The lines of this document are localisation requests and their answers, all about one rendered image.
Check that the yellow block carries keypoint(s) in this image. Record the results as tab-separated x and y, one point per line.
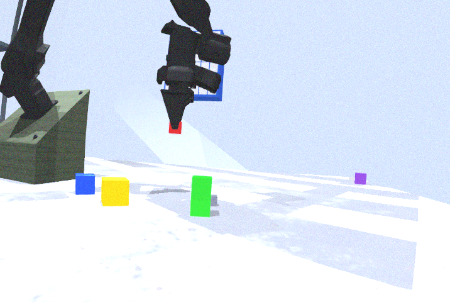
115	191

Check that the green block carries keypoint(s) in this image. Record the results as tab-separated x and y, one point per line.
201	186
200	207

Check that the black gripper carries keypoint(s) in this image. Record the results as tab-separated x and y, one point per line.
179	77

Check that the blue block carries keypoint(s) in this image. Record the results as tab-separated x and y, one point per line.
84	183

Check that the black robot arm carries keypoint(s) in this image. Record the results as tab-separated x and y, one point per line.
25	55

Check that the red block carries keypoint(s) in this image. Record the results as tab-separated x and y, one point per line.
177	131

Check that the purple block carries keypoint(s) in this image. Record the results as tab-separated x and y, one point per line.
360	178

